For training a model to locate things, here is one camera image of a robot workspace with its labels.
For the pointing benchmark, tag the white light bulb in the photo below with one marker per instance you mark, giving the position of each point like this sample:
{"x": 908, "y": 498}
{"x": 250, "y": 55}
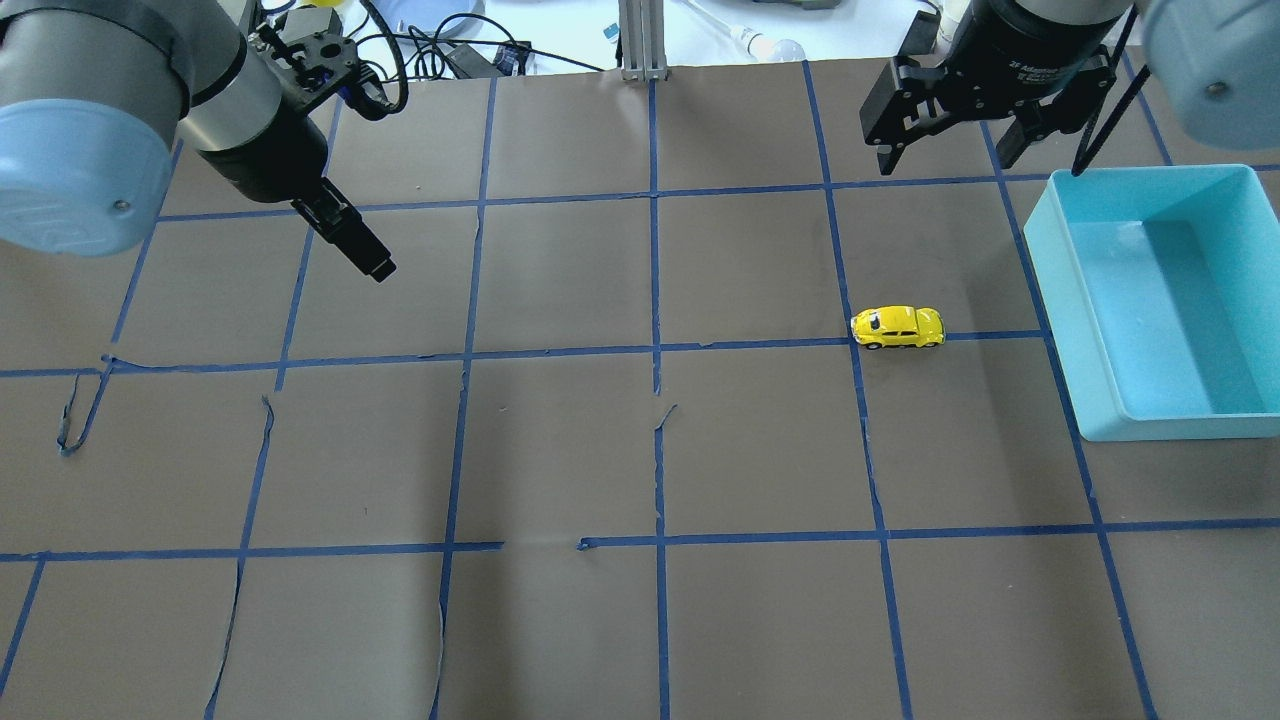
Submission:
{"x": 751, "y": 42}

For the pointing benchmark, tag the aluminium frame post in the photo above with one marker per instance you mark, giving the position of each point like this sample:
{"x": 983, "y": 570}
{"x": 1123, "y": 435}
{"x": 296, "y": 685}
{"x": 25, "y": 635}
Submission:
{"x": 642, "y": 41}

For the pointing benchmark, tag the turquoise plastic storage bin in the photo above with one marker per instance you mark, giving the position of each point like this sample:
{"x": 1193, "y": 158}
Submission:
{"x": 1160, "y": 286}

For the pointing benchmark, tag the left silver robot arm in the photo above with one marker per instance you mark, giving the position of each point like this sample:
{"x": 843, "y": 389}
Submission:
{"x": 95, "y": 93}

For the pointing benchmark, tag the yellow beetle toy car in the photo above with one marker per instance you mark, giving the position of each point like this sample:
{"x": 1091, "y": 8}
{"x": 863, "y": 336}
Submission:
{"x": 898, "y": 326}

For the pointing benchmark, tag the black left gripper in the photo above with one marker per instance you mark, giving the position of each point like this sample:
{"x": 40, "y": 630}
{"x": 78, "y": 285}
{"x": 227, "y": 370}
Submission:
{"x": 262, "y": 157}

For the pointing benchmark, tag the blue plate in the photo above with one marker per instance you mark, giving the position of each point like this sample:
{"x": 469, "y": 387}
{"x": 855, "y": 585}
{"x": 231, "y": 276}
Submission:
{"x": 427, "y": 15}

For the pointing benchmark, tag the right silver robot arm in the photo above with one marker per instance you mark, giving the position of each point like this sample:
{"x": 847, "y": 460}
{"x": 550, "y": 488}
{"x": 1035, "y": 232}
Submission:
{"x": 1217, "y": 61}

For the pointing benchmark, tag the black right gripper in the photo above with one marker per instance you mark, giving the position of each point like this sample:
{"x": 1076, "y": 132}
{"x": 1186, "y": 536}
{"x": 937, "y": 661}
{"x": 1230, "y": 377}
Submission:
{"x": 1020, "y": 45}

